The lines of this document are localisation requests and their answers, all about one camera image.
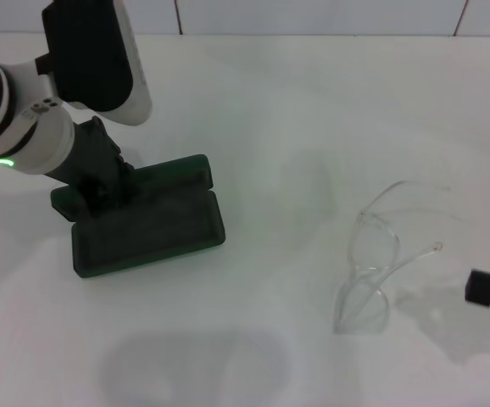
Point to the transparent plastic glasses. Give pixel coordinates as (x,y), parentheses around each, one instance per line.
(374,246)

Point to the green glasses case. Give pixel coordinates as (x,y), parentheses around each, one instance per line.
(156,237)

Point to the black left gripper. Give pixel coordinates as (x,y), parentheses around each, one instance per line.
(92,157)

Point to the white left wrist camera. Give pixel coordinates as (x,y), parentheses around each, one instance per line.
(88,55)

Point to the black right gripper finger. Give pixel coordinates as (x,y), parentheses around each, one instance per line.
(484,288)

